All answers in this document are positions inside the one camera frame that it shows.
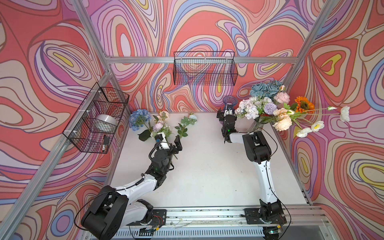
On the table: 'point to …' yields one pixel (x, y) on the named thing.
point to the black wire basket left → (92, 128)
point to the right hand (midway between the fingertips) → (227, 109)
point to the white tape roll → (105, 123)
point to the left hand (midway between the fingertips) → (173, 135)
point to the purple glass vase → (230, 99)
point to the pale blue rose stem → (191, 120)
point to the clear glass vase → (258, 123)
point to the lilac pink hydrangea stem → (247, 107)
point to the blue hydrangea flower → (138, 118)
